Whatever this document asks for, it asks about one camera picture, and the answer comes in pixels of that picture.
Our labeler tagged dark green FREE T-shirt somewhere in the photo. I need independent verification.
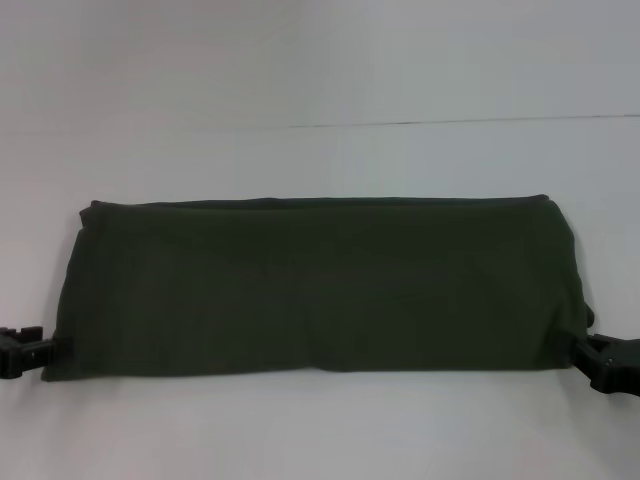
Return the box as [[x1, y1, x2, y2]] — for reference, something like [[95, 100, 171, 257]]
[[42, 194, 597, 385]]

